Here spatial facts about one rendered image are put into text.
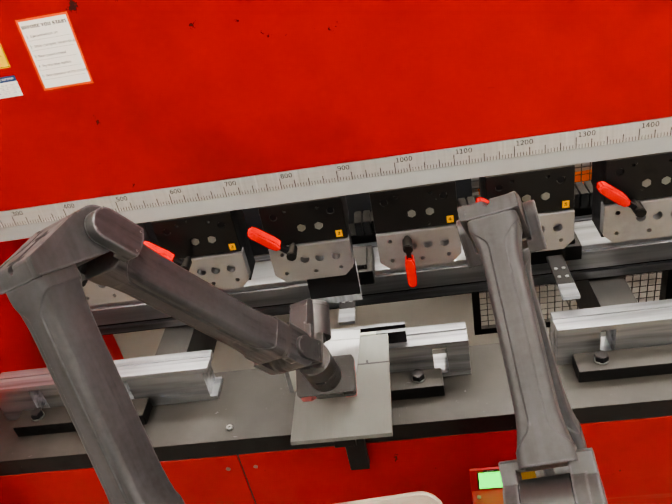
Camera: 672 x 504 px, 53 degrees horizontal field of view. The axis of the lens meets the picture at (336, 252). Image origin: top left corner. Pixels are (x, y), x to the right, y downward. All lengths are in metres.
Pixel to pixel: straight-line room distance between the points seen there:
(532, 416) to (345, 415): 0.52
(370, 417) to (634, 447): 0.56
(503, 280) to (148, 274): 0.43
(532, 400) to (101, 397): 0.47
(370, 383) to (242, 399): 0.34
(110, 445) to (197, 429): 0.74
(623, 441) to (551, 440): 0.72
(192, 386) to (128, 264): 0.73
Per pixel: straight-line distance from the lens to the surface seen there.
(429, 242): 1.26
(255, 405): 1.50
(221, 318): 0.92
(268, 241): 1.20
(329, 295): 1.35
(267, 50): 1.10
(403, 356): 1.42
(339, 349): 1.38
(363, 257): 1.57
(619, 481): 1.60
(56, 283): 0.76
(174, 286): 0.88
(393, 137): 1.14
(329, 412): 1.26
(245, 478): 1.54
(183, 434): 1.50
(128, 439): 0.78
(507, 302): 0.83
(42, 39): 1.19
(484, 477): 1.36
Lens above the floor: 1.90
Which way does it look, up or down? 33 degrees down
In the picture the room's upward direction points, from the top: 12 degrees counter-clockwise
